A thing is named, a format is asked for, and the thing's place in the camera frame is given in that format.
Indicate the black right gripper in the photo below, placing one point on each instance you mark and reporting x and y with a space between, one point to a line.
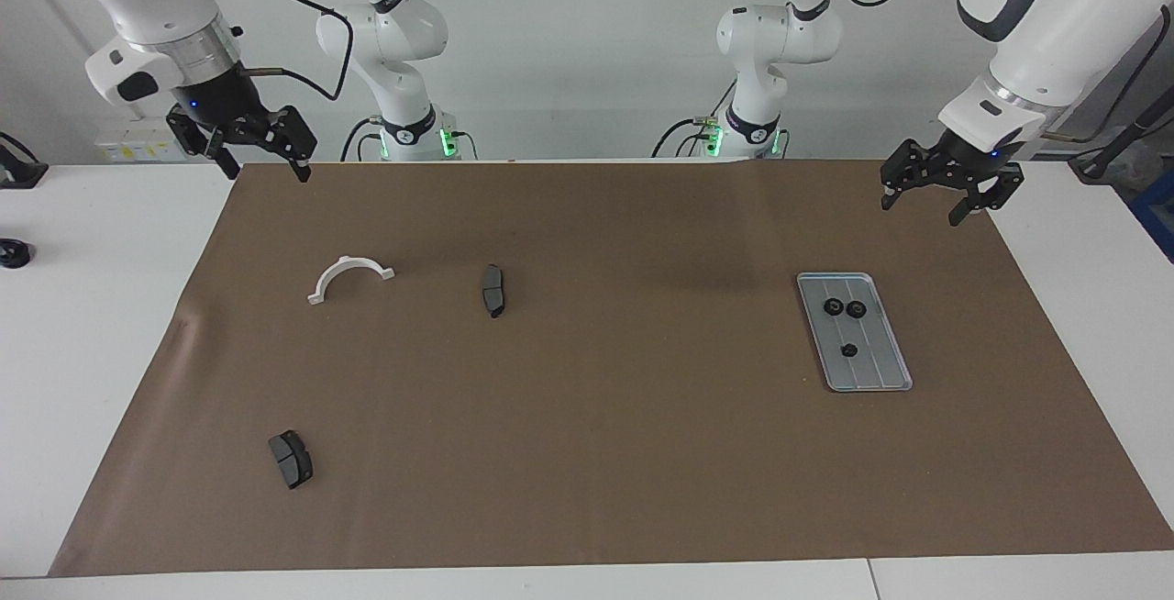
225 105

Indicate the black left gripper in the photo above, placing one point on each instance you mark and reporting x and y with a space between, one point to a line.
977 158

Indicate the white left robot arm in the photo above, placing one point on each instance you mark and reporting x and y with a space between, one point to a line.
1055 22

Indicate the silver ribbed metal tray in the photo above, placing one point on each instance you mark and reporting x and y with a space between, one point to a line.
876 371

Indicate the black tripod stand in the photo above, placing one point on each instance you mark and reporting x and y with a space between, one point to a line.
1124 137

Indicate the blue crate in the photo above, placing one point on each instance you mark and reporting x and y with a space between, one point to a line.
1160 215

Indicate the black clamp base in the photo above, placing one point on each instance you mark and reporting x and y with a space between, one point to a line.
18 173

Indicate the black round knob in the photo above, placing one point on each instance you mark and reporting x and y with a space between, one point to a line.
13 254

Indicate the dark grey brake pad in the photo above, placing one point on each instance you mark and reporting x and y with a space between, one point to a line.
493 290
293 462

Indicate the brown paper table mat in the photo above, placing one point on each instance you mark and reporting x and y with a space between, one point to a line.
642 490

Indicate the white wall power box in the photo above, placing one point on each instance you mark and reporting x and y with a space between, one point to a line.
142 141

